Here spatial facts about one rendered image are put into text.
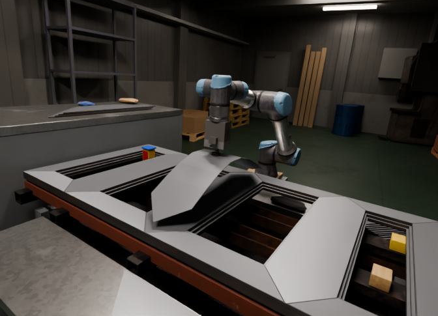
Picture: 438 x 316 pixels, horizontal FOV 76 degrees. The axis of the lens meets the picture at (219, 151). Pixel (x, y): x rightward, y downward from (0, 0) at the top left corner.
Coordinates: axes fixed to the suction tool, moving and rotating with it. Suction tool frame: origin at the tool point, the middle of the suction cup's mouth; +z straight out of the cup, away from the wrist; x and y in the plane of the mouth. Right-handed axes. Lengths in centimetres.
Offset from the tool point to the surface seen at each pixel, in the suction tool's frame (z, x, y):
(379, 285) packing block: 22, -17, 60
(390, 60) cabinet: -95, 785, 118
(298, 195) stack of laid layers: 17.4, 23.2, 30.7
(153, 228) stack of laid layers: 15.5, -33.5, -4.5
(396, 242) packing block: 20, 8, 67
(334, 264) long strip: 16, -23, 48
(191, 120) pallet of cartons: 61, 379, -233
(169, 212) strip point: 10.8, -29.4, -1.3
